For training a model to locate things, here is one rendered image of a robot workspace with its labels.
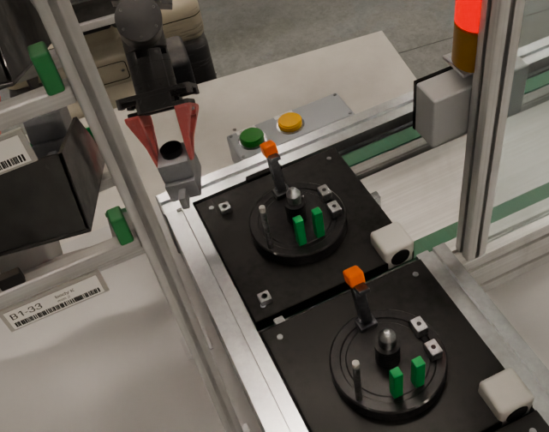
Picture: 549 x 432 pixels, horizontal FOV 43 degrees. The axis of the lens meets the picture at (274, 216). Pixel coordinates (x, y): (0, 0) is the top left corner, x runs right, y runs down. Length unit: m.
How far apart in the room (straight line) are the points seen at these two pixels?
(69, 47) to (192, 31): 1.42
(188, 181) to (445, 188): 0.41
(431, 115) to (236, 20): 2.48
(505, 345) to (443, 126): 0.29
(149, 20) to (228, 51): 2.17
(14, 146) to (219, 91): 0.97
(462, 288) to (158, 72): 0.49
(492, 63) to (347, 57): 0.76
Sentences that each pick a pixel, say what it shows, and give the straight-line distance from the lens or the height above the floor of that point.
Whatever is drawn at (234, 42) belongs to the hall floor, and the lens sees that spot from 3.09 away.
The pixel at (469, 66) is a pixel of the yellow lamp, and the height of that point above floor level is 1.27.
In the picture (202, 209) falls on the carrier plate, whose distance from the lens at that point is 1.06.
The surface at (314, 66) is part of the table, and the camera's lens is 1.46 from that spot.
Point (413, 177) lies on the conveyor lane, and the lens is 1.14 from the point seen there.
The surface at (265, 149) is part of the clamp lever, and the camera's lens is 0.98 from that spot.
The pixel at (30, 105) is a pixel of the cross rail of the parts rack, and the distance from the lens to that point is 0.49.
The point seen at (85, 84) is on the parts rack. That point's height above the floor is 1.47.
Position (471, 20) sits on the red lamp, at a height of 1.33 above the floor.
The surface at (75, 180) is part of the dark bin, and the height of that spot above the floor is 1.34.
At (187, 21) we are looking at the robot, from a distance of 1.86.
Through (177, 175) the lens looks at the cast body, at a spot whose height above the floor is 1.09.
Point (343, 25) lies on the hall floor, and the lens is 3.09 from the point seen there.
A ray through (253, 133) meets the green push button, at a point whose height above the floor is 0.97.
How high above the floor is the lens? 1.74
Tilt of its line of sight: 49 degrees down
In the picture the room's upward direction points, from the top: 12 degrees counter-clockwise
